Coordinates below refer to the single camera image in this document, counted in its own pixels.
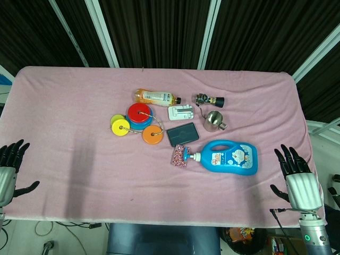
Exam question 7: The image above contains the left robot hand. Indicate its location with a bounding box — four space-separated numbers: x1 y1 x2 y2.
0 139 40 208

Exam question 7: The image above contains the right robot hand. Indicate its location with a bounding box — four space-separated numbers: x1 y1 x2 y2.
270 144 323 213

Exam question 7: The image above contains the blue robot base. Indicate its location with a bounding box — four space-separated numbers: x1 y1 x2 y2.
106 222 222 255

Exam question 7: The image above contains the blue detergent bottle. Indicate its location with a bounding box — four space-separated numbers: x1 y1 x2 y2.
185 140 259 176

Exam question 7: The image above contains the orange drink bottle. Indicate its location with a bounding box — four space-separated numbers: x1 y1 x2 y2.
134 88 182 106

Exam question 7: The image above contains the black trash bin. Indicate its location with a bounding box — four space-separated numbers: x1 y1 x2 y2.
222 227 268 255

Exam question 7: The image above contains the black rectangular tray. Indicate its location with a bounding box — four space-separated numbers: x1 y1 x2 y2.
166 122 200 147

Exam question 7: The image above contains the white plastic hook holder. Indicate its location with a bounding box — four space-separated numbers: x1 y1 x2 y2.
167 105 196 121

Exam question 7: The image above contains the pink table cloth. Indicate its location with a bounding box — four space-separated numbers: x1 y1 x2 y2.
1 66 326 229

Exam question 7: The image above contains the steel cup with handle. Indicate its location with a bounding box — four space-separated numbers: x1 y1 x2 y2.
203 110 228 133

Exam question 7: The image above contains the green ring disc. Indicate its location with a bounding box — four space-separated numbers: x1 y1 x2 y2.
110 114 125 127

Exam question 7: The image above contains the yellow ring disc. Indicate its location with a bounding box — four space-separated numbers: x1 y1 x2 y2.
111 119 130 137

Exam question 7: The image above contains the red ring disc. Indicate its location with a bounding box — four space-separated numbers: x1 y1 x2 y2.
127 103 151 123

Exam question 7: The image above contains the blue ring disc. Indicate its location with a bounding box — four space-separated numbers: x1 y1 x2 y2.
129 114 154 130

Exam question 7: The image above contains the orange ring disc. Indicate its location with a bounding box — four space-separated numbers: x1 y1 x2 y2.
142 125 164 146

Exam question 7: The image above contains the braided rope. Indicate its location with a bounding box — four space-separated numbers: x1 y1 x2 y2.
121 111 163 138

